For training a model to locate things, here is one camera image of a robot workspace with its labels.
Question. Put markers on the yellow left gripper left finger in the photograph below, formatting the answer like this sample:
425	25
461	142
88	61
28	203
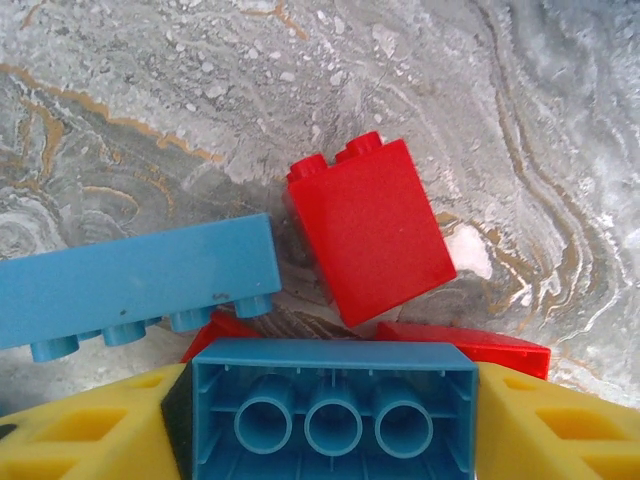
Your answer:
140	440

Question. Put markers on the blue lego brick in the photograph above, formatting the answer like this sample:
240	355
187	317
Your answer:
332	355
135	275

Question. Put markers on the red lego brick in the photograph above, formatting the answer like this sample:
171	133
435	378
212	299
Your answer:
370	240
500	352
220	330

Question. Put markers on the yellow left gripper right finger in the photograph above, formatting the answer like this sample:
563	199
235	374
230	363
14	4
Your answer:
510	440

